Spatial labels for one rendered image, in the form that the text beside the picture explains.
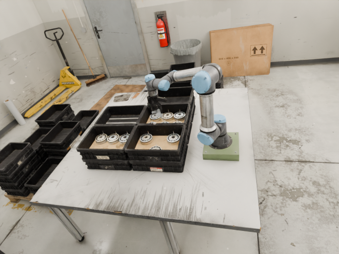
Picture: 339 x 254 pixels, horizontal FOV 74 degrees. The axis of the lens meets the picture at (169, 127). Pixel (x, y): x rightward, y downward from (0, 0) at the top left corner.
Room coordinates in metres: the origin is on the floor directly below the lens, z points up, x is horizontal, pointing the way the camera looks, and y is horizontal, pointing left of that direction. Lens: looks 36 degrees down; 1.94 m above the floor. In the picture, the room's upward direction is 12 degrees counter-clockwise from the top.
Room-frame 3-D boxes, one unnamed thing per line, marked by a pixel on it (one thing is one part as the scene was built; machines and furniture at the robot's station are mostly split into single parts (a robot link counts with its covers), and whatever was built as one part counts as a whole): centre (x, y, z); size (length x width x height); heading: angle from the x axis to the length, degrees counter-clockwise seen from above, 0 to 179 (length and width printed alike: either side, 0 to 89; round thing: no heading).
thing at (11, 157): (1.94, 1.75, 0.37); 0.40 x 0.30 x 0.45; 160
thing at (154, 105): (1.53, 0.08, 1.08); 0.09 x 0.08 x 0.12; 116
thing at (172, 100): (1.86, -0.08, 0.87); 0.40 x 0.30 x 0.11; 71
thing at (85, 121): (2.56, 1.10, 0.31); 0.40 x 0.30 x 0.34; 160
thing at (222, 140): (1.29, -0.36, 0.81); 0.15 x 0.15 x 0.10
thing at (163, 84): (1.48, -0.02, 1.24); 0.11 x 0.11 x 0.08; 44
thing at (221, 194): (1.62, 0.11, 0.35); 1.60 x 1.60 x 0.70; 70
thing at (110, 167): (1.42, 0.49, 0.76); 0.40 x 0.30 x 0.12; 71
